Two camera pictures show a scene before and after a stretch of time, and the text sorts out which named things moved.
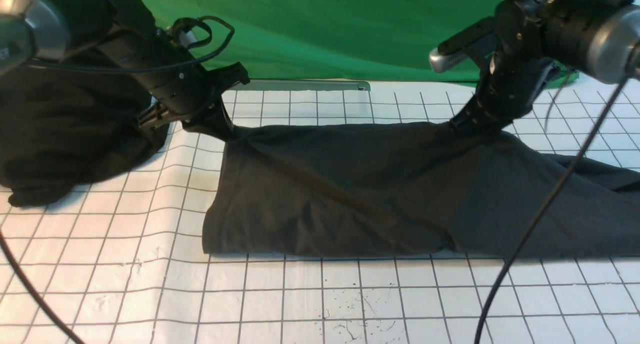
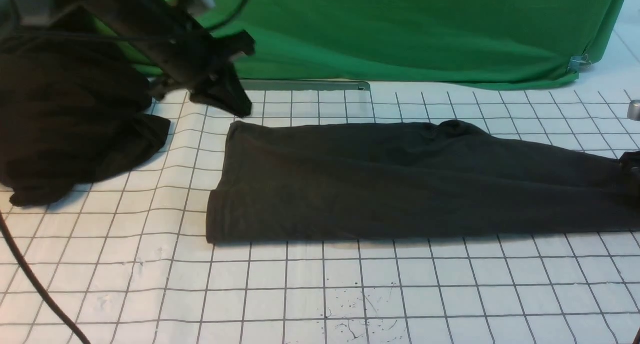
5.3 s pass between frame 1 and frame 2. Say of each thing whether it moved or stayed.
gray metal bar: stayed
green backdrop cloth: stayed
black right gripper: moved
